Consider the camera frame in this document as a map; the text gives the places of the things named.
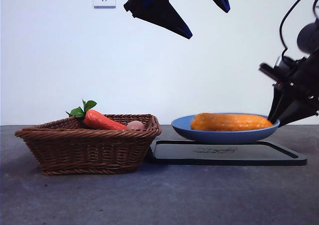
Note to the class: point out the brown wicker basket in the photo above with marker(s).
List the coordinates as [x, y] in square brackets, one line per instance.
[84, 150]

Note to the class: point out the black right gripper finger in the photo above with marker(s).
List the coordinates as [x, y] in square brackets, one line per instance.
[301, 110]
[276, 103]

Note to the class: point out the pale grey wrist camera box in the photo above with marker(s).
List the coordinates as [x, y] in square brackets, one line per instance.
[284, 63]

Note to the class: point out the blue round plate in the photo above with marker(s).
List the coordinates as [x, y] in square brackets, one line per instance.
[224, 136]

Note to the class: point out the orange carrot with green leaves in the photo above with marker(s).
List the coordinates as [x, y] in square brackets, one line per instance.
[99, 120]

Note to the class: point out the black rectangular tray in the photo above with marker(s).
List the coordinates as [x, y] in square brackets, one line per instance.
[174, 155]

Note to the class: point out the pale brown egg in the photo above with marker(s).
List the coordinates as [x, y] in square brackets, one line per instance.
[135, 125]

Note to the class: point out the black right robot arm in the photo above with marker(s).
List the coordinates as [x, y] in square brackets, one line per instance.
[309, 38]

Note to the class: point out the yellow corn cob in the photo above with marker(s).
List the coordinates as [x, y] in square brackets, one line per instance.
[229, 122]

